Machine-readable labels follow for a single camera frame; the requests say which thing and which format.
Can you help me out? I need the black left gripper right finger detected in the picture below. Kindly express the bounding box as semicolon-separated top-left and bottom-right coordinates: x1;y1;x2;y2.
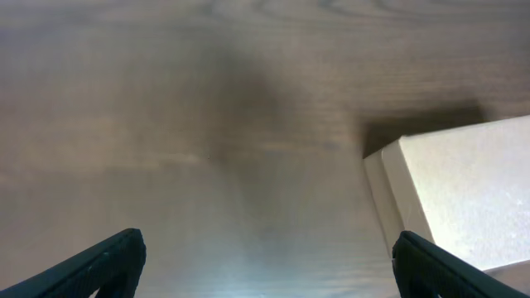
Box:
392;231;529;298

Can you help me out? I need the brown cardboard box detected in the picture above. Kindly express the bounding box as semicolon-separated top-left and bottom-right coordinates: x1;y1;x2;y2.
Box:
364;116;529;294

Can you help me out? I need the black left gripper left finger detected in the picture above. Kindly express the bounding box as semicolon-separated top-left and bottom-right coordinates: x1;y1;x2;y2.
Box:
1;228;147;298

